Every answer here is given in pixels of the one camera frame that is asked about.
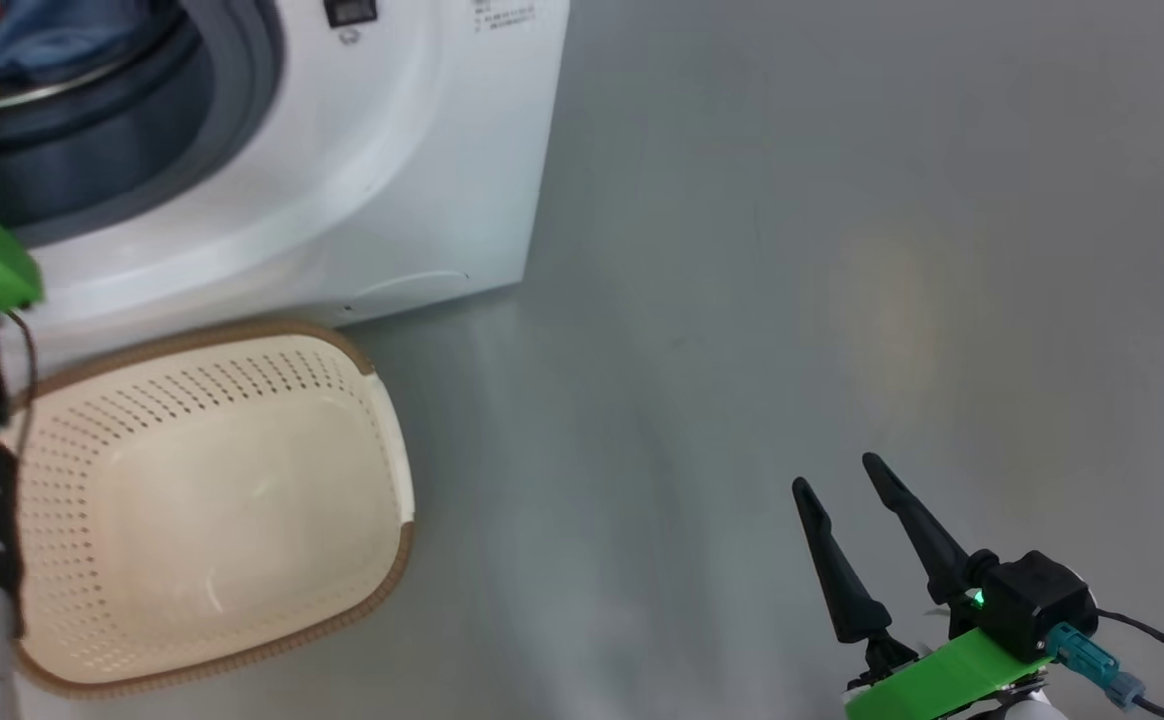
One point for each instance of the white front-load washing machine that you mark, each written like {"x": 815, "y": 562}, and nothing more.
{"x": 392, "y": 180}

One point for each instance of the black door latch socket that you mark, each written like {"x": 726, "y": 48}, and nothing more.
{"x": 350, "y": 11}

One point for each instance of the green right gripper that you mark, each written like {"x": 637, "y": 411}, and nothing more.
{"x": 952, "y": 675}

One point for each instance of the cream perforated laundry basket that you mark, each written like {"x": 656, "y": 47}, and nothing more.
{"x": 212, "y": 500}

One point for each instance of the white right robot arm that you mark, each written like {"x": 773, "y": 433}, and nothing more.
{"x": 1027, "y": 708}

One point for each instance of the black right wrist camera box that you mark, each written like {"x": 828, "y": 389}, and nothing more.
{"x": 1037, "y": 600}

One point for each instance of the round white filter cover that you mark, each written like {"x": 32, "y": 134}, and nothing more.
{"x": 412, "y": 285}

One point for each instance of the grey text warning sticker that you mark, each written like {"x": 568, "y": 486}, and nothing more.
{"x": 504, "y": 14}

